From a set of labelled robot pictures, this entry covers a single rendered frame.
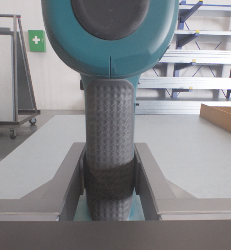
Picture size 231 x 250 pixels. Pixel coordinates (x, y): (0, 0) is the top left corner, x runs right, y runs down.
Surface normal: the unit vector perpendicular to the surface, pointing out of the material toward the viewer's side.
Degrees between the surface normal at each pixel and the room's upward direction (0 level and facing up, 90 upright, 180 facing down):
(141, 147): 0
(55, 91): 90
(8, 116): 78
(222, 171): 0
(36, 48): 90
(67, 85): 90
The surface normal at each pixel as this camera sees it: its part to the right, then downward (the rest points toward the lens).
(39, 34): 0.02, 0.25
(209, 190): 0.01, -0.97
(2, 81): 0.08, 0.04
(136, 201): 0.47, -0.87
